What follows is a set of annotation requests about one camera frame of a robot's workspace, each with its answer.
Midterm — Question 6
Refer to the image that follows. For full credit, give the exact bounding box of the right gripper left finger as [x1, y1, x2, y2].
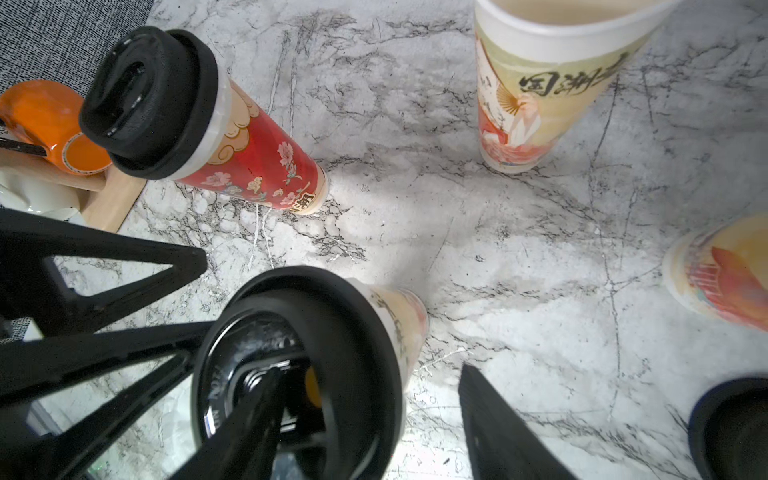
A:
[173, 368, 286, 479]

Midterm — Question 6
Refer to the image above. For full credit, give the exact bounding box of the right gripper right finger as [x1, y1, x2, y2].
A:
[458, 364, 574, 479]

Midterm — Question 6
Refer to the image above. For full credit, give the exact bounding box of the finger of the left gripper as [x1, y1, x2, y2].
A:
[1, 209, 207, 336]
[1, 322, 213, 479]

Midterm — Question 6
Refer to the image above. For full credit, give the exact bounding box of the black cup lid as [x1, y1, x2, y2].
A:
[191, 266, 404, 479]
[80, 26, 231, 180]
[688, 377, 767, 480]

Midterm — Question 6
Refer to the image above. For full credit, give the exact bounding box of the yellow patterned paper cup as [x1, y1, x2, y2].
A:
[347, 278, 430, 391]

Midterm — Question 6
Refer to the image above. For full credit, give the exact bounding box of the red patterned paper cup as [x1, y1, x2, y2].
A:
[160, 55, 329, 215]

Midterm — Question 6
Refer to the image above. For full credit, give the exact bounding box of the white mug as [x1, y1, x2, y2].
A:
[1, 169, 81, 221]

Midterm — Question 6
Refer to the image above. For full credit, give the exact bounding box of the wooden mug tree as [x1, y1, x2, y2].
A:
[1, 150, 146, 232]

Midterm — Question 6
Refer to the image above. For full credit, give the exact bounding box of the orange mug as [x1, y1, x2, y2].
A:
[1, 80, 112, 176]

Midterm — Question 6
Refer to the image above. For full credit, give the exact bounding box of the red flower paper cup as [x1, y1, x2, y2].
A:
[661, 213, 767, 331]

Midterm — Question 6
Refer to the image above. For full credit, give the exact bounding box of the back left paper cup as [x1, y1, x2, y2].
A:
[474, 1, 678, 174]

